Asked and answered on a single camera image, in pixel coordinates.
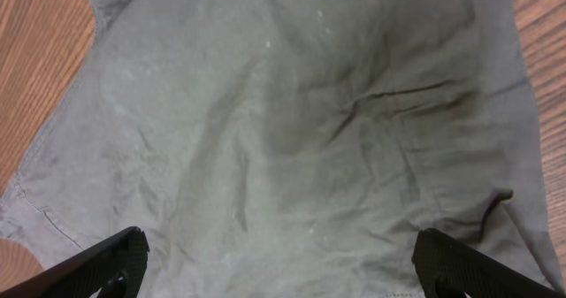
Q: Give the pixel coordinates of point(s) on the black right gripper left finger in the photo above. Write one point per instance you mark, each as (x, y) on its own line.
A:
(114, 267)

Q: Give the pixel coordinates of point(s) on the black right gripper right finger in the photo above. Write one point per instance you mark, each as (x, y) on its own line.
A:
(446, 267)

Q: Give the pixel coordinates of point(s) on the grey shorts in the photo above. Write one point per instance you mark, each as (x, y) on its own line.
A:
(291, 148)

